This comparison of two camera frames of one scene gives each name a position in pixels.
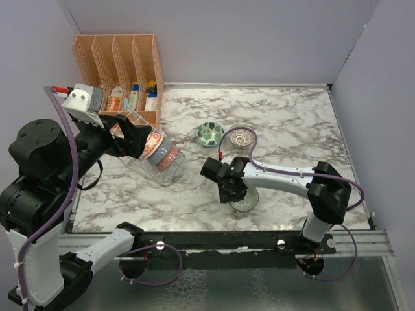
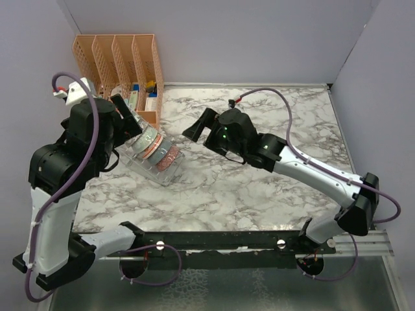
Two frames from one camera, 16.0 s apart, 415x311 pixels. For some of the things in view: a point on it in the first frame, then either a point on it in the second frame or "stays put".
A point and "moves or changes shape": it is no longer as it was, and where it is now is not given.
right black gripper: x=225 y=197 -> x=206 y=120
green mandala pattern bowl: x=249 y=201 moves or changes shape
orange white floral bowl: x=152 y=140 stays put
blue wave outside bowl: x=161 y=153 stays put
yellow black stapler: x=151 y=85 stays put
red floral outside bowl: x=172 y=155 stays put
